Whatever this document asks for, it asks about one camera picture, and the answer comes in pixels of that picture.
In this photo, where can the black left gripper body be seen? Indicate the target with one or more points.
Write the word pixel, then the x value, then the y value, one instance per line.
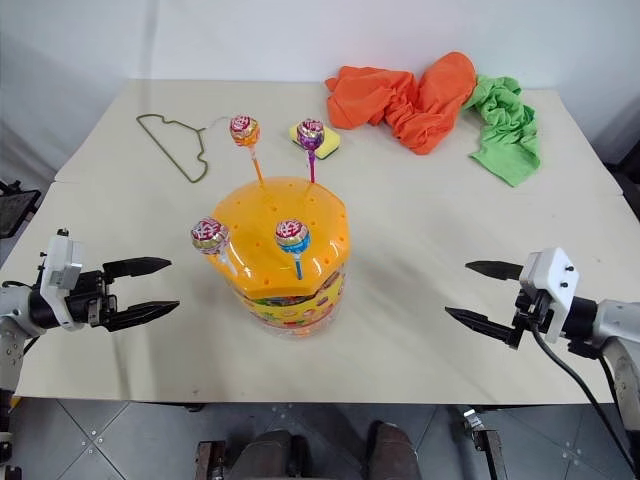
pixel 90 300

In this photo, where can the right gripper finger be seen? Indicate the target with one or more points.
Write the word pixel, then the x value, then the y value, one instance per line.
pixel 497 270
pixel 482 322

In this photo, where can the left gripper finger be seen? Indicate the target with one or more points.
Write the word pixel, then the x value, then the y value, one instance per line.
pixel 140 314
pixel 137 266

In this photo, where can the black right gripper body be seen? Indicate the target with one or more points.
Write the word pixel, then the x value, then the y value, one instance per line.
pixel 525 307

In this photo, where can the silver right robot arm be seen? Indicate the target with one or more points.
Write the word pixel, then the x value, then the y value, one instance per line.
pixel 617 320

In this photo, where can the lollipop with white stick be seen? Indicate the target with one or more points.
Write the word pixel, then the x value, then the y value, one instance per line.
pixel 210 236

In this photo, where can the lollipop jar with orange lid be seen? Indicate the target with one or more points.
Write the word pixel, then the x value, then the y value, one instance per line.
pixel 285 220

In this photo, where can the lollipop with blue stick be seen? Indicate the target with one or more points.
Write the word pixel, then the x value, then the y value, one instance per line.
pixel 291 235

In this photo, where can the lollipop with orange stick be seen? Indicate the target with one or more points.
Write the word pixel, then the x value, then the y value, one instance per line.
pixel 244 130

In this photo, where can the purple lollipop with magenta stick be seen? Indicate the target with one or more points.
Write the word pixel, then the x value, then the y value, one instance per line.
pixel 310 134

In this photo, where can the black mesh chair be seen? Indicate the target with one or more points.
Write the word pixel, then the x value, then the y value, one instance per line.
pixel 15 207

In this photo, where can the green cloth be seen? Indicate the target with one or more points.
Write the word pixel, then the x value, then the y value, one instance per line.
pixel 505 135

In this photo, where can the dark rounded shape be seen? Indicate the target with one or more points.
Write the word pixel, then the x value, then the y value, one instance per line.
pixel 392 452
pixel 272 455

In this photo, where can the rusty metal table foot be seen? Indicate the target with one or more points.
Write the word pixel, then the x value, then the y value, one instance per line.
pixel 210 460

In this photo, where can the orange cloth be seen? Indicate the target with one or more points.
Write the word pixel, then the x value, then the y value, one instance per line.
pixel 430 105

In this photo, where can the yellow sponge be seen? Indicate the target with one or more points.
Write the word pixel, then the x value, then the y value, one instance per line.
pixel 331 142

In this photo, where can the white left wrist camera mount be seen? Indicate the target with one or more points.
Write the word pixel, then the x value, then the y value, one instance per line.
pixel 60 270

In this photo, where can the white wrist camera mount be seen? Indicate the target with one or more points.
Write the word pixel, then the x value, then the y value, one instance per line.
pixel 60 270
pixel 552 272

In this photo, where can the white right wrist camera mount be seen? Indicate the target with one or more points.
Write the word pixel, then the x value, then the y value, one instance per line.
pixel 552 272

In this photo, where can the metal table leg bracket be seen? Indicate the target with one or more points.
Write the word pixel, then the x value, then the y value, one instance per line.
pixel 487 440

